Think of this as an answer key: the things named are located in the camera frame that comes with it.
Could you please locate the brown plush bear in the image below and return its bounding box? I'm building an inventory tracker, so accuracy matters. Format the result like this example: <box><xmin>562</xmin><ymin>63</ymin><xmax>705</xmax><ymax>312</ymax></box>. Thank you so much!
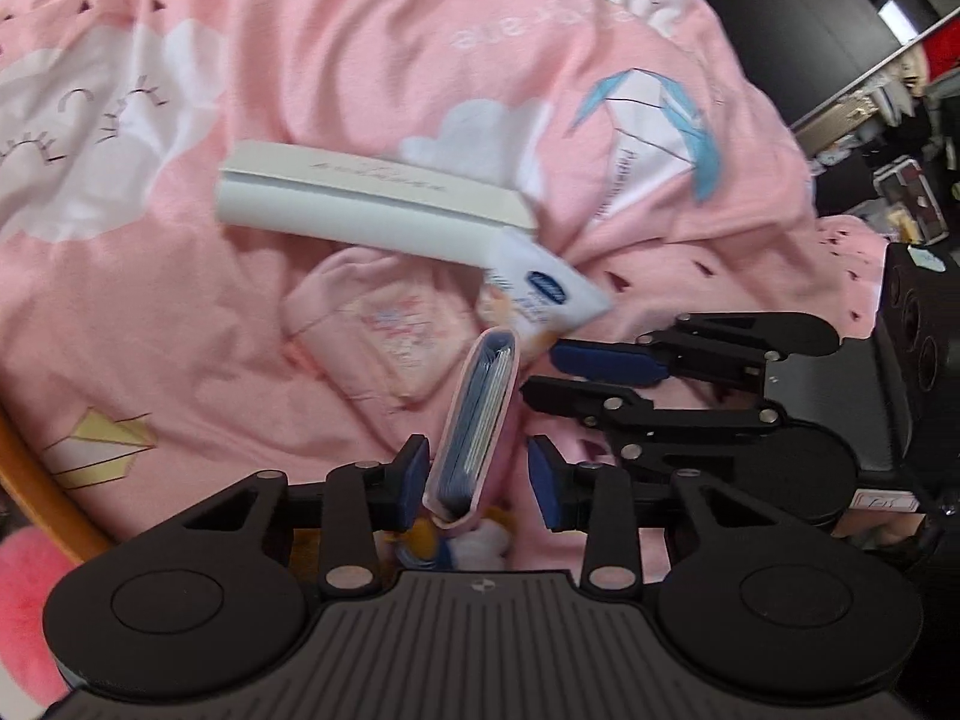
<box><xmin>382</xmin><ymin>505</ymin><xmax>516</xmax><ymax>572</ymax></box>

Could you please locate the white long glasses case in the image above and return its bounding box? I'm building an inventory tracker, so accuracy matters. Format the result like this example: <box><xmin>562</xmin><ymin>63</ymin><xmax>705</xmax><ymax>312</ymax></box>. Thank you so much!
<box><xmin>215</xmin><ymin>140</ymin><xmax>537</xmax><ymax>268</ymax></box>

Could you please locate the white cream tube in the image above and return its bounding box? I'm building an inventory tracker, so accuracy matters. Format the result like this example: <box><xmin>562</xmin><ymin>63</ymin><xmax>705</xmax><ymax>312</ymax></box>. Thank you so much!
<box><xmin>475</xmin><ymin>227</ymin><xmax>613</xmax><ymax>362</ymax></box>

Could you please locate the pink card wallet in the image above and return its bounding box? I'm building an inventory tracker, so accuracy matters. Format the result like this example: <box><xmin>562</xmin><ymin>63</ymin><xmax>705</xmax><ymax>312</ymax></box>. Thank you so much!
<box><xmin>423</xmin><ymin>327</ymin><xmax>519</xmax><ymax>532</ymax></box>

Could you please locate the pink fluffy pompom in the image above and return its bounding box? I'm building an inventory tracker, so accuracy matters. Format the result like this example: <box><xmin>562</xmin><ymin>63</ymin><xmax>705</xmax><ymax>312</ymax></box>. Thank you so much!
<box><xmin>2</xmin><ymin>527</ymin><xmax>73</xmax><ymax>707</ymax></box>

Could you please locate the pink fabric pouch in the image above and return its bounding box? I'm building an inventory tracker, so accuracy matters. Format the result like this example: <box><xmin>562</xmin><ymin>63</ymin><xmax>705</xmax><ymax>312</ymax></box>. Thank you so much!
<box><xmin>281</xmin><ymin>247</ymin><xmax>477</xmax><ymax>421</ymax></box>

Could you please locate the orange cardboard box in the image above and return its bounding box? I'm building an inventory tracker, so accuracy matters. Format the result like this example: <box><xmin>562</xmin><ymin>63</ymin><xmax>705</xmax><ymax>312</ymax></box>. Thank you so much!
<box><xmin>0</xmin><ymin>411</ymin><xmax>116</xmax><ymax>564</ymax></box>

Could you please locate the pink cloud duvet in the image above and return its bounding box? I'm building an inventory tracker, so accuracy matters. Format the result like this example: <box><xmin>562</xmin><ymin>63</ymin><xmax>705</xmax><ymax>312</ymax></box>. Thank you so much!
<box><xmin>2</xmin><ymin>0</ymin><xmax>884</xmax><ymax>539</ymax></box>

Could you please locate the black wardrobe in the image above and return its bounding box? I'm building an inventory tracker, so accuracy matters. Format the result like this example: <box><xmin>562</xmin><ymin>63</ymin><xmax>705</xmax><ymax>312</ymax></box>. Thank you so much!
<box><xmin>650</xmin><ymin>0</ymin><xmax>960</xmax><ymax>137</ymax></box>

